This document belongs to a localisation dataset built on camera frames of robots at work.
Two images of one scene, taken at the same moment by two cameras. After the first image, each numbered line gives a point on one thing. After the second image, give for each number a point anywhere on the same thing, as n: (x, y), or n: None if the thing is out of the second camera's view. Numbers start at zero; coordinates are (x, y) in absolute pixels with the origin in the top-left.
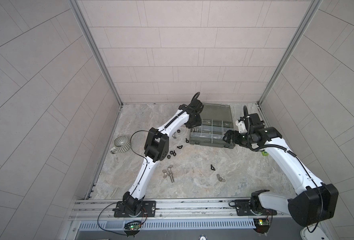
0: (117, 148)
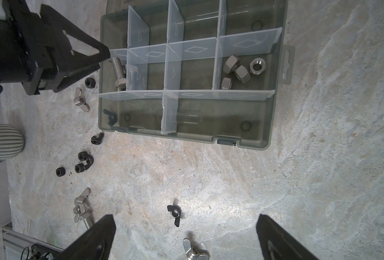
0: (1, 141)
